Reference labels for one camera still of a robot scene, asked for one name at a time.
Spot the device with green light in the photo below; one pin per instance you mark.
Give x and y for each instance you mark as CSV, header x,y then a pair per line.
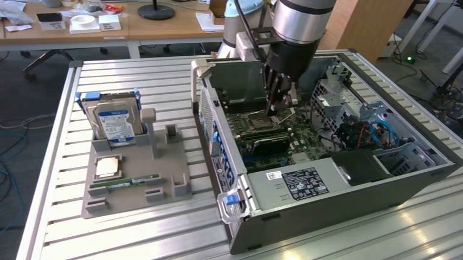
x,y
410,59

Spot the white box under tape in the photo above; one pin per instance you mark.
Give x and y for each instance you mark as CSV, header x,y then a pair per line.
x,y
84,29

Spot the black office chair base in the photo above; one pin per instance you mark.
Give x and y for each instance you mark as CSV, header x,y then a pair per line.
x,y
47,58

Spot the blue case latch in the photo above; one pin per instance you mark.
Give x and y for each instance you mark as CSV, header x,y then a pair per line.
x,y
231,201

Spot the CPU socket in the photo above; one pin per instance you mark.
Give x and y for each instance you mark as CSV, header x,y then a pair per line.
x,y
258,122

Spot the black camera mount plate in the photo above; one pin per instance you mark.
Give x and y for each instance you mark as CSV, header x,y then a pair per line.
x,y
266,36

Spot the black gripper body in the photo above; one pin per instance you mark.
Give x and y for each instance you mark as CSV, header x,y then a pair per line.
x,y
291,57

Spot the wooden cabinet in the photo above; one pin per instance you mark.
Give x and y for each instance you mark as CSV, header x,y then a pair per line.
x,y
377,27

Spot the grey metal disk bay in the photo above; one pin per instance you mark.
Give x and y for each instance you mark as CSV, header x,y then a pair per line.
x,y
333,108
405,159

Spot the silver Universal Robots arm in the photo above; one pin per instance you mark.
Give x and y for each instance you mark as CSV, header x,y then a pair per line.
x,y
301,19

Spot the grey plastic parts rack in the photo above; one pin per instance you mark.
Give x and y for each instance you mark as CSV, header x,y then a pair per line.
x,y
140,168

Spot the white card with red print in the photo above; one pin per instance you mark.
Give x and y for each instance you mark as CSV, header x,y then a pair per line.
x,y
18,28

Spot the grey power supply unit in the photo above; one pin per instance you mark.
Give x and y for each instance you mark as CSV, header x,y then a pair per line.
x,y
275,189

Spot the plain white box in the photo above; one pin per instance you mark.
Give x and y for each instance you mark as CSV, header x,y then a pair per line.
x,y
110,23

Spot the white tape roll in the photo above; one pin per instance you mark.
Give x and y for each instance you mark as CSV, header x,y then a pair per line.
x,y
82,20

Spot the white paper stack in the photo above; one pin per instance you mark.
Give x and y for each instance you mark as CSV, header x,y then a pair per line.
x,y
207,23

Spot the silver CPU chip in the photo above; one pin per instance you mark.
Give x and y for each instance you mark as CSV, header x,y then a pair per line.
x,y
107,168

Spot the RAM stick with white label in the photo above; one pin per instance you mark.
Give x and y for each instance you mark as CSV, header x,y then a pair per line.
x,y
265,135

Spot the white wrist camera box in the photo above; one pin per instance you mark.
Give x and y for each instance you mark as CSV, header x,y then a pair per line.
x,y
246,47

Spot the black round lamp base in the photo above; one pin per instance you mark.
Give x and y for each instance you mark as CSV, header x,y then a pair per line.
x,y
155,13

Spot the hard disk in blue caddy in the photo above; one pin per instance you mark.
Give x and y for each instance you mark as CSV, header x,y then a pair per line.
x,y
112,122

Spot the brown cardboard box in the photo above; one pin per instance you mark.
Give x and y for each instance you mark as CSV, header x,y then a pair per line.
x,y
216,8

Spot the red small item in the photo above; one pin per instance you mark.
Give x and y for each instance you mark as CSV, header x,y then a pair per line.
x,y
112,9

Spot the white table frame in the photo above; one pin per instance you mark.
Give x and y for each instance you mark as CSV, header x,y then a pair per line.
x,y
419,24

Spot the green RAM stick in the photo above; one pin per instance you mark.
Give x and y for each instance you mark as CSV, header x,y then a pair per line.
x,y
119,184

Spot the metal socket cover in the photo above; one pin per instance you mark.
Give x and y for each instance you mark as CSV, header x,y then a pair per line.
x,y
290,116

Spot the black and white box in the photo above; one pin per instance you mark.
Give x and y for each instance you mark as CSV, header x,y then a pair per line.
x,y
51,20

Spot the open grey PC case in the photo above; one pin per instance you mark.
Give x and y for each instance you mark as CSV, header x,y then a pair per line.
x,y
326,216

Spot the green Dell motherboard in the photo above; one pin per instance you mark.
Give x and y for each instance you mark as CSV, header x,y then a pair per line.
x,y
307,138

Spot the silver chipset heatsink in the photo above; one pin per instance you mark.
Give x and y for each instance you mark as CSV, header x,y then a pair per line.
x,y
301,159

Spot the grey cup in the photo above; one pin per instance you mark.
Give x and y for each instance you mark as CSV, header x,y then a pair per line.
x,y
51,3

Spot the white box with red button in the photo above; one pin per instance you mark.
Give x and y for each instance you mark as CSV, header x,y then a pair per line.
x,y
394,46

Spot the black Nvidia graphics card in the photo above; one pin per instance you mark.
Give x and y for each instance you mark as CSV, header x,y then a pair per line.
x,y
271,146

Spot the wooden desk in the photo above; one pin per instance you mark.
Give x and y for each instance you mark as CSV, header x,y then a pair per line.
x,y
54,38
174,29

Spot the clear plastic bag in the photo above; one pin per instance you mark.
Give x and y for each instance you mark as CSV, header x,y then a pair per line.
x,y
15,12

